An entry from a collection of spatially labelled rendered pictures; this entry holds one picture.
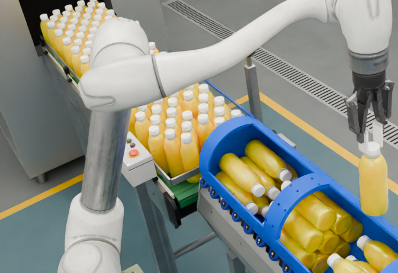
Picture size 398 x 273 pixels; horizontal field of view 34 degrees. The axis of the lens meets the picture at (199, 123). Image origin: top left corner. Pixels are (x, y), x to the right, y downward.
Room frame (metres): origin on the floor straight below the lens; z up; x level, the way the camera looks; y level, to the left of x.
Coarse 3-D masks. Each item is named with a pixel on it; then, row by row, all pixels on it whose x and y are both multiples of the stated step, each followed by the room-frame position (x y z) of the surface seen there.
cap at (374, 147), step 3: (369, 144) 1.27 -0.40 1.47; (372, 144) 1.27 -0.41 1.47; (375, 144) 1.27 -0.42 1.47; (378, 144) 1.27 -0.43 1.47; (369, 147) 1.26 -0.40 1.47; (372, 147) 1.26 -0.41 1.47; (375, 147) 1.26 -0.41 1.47; (378, 147) 1.25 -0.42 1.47; (369, 150) 1.25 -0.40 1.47; (372, 150) 1.25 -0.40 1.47; (375, 150) 1.25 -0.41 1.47; (378, 150) 1.25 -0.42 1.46; (369, 153) 1.25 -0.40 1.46; (372, 153) 1.25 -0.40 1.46; (375, 153) 1.25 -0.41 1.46; (378, 153) 1.25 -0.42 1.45
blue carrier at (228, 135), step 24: (240, 120) 1.83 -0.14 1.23; (216, 144) 1.76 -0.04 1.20; (240, 144) 1.85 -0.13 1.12; (288, 144) 1.69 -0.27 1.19; (216, 168) 1.81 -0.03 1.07; (312, 168) 1.53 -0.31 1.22; (288, 192) 1.43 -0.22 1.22; (312, 192) 1.42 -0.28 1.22; (336, 192) 1.53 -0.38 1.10; (240, 216) 1.56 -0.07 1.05; (360, 216) 1.43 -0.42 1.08; (264, 240) 1.43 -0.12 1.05; (384, 240) 1.33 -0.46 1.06; (288, 264) 1.31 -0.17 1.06
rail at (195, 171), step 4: (196, 168) 1.94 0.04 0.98; (184, 172) 1.93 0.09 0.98; (188, 172) 1.93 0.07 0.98; (192, 172) 1.94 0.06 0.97; (196, 172) 1.94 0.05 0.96; (176, 176) 1.92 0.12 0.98; (180, 176) 1.92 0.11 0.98; (184, 176) 1.92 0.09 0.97; (188, 176) 1.93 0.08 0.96; (172, 180) 1.90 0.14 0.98; (176, 180) 1.91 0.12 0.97; (180, 180) 1.91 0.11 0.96; (184, 180) 1.92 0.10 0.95; (172, 184) 1.90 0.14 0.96
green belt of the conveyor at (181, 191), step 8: (160, 176) 2.04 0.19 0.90; (168, 184) 1.98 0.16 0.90; (176, 184) 1.97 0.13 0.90; (184, 184) 1.96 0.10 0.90; (192, 184) 1.95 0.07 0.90; (176, 192) 1.92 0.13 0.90; (184, 192) 1.91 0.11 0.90; (192, 192) 1.91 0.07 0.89; (176, 200) 1.94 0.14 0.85; (184, 200) 1.89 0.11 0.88; (192, 200) 1.90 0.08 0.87
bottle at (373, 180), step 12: (372, 156) 1.25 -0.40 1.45; (360, 168) 1.26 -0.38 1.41; (372, 168) 1.24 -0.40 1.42; (384, 168) 1.24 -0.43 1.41; (360, 180) 1.26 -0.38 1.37; (372, 180) 1.23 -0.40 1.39; (384, 180) 1.23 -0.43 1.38; (360, 192) 1.26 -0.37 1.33; (372, 192) 1.23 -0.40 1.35; (384, 192) 1.23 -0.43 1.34; (372, 204) 1.23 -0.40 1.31; (384, 204) 1.23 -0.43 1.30
